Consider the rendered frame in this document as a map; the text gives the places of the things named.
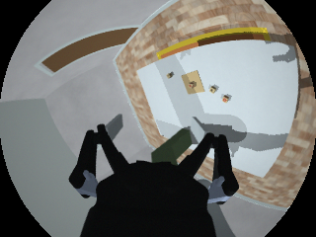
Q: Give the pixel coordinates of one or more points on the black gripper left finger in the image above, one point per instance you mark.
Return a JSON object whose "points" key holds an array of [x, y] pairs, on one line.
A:
{"points": [[83, 176]]}

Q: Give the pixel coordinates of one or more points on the tan flat mat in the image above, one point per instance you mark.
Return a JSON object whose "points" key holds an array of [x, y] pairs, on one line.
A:
{"points": [[194, 78]]}

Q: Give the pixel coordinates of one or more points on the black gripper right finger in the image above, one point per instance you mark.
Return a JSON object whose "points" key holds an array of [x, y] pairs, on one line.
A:
{"points": [[224, 184]]}

